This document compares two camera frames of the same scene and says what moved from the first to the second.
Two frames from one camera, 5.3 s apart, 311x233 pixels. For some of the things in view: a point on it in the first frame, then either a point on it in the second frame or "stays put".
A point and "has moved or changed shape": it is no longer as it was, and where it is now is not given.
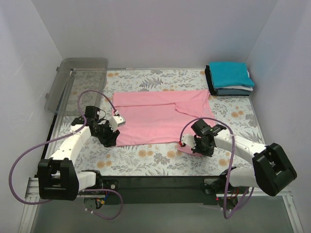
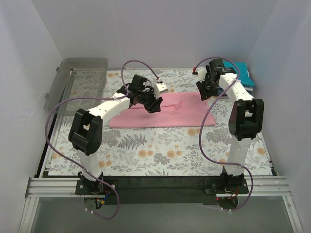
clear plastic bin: (79, 82) stays put
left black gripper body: (111, 138) to (150, 102)
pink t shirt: (157, 117) has moved or changed shape
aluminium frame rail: (32, 197) stays put
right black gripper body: (198, 148) to (204, 88)
